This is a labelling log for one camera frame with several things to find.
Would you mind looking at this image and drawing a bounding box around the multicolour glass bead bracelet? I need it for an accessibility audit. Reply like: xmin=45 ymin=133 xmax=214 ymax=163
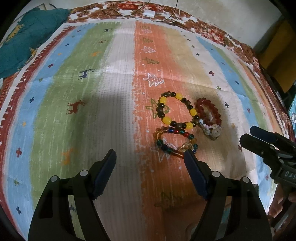
xmin=153 ymin=126 xmax=199 ymax=159

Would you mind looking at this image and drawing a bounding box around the teal pillow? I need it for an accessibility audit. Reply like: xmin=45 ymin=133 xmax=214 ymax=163
xmin=1 ymin=8 xmax=70 ymax=79

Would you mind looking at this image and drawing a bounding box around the yellow and brown bead bracelet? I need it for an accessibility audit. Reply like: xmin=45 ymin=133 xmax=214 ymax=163
xmin=155 ymin=91 xmax=199 ymax=130

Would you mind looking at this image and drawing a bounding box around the red bead bracelet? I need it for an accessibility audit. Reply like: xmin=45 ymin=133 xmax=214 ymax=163
xmin=194 ymin=97 xmax=223 ymax=128

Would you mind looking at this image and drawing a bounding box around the right human hand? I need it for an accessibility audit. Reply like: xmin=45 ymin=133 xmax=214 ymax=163
xmin=268 ymin=184 xmax=295 ymax=218

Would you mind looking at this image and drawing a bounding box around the black power cable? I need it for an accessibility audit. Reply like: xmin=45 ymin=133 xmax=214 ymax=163
xmin=101 ymin=0 xmax=183 ymax=23

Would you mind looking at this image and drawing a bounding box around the white power cable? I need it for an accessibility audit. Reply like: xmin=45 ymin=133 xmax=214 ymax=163
xmin=152 ymin=7 xmax=182 ymax=24

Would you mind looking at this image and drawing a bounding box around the white charger adapter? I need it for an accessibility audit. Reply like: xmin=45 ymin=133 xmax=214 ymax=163
xmin=143 ymin=10 xmax=156 ymax=18

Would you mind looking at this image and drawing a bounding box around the striped colourful woven mat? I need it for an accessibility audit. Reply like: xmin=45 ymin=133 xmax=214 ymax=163
xmin=1 ymin=20 xmax=287 ymax=240

